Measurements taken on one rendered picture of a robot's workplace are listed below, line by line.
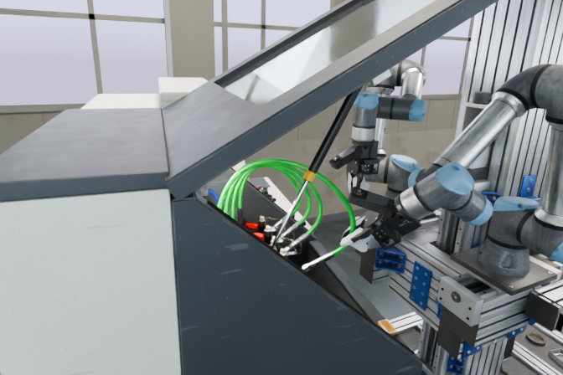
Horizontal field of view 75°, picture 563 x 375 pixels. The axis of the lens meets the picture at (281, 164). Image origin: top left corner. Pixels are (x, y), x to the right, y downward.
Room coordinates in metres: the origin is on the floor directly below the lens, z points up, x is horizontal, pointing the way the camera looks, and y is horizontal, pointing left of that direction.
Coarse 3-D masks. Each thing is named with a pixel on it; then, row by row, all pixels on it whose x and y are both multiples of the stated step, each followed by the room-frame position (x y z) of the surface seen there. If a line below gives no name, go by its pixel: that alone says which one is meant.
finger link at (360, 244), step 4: (360, 228) 0.86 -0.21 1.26; (356, 232) 0.86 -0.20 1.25; (348, 236) 0.88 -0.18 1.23; (352, 236) 0.86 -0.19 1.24; (344, 240) 0.88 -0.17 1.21; (348, 240) 0.86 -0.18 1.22; (360, 240) 0.86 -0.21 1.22; (364, 240) 0.86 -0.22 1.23; (368, 240) 0.85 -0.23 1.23; (340, 244) 0.89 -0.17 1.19; (344, 244) 0.88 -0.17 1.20; (348, 244) 0.87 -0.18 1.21; (352, 244) 0.87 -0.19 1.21; (356, 244) 0.86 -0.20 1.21; (360, 244) 0.86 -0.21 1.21; (364, 244) 0.86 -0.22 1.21; (356, 248) 0.87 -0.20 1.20; (360, 248) 0.86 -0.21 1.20; (364, 248) 0.86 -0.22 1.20
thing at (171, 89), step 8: (160, 80) 1.67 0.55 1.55; (168, 80) 1.68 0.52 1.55; (176, 80) 1.70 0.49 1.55; (184, 80) 1.71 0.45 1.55; (192, 80) 1.72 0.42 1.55; (200, 80) 1.74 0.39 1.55; (160, 88) 1.38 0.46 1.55; (168, 88) 1.35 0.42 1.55; (176, 88) 1.36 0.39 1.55; (184, 88) 1.37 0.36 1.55; (192, 88) 1.38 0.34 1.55; (160, 96) 1.29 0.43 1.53; (168, 96) 1.23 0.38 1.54; (176, 96) 1.23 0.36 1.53; (168, 104) 1.22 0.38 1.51
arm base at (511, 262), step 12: (492, 240) 1.06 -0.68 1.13; (480, 252) 1.10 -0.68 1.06; (492, 252) 1.05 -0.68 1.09; (504, 252) 1.03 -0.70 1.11; (516, 252) 1.02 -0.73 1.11; (528, 252) 1.04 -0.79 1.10; (492, 264) 1.03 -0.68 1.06; (504, 264) 1.02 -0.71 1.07; (516, 264) 1.01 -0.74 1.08; (528, 264) 1.02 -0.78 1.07; (516, 276) 1.00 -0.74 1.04
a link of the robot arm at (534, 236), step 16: (560, 64) 0.96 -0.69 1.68; (544, 80) 0.95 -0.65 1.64; (560, 80) 0.91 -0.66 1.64; (544, 96) 0.94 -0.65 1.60; (560, 96) 0.90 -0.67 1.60; (560, 112) 0.90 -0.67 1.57; (560, 128) 0.91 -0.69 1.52; (560, 144) 0.91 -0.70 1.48; (560, 160) 0.91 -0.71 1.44; (560, 176) 0.91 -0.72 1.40; (544, 192) 0.95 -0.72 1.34; (560, 192) 0.91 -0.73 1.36; (544, 208) 0.94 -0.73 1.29; (560, 208) 0.91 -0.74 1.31; (528, 224) 0.98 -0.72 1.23; (544, 224) 0.92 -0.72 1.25; (560, 224) 0.89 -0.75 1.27; (528, 240) 0.96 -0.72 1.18; (544, 240) 0.92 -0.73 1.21; (560, 240) 0.89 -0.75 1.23; (560, 256) 0.88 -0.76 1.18
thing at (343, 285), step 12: (312, 252) 1.31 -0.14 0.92; (324, 252) 1.27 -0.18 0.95; (324, 264) 1.20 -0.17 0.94; (336, 264) 1.19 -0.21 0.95; (324, 276) 1.20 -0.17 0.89; (336, 276) 1.11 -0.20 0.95; (348, 276) 1.11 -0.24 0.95; (336, 288) 1.11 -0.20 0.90; (348, 288) 1.04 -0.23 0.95; (348, 300) 1.03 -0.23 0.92; (360, 300) 0.98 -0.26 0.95; (372, 312) 0.93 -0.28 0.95; (396, 336) 0.83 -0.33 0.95
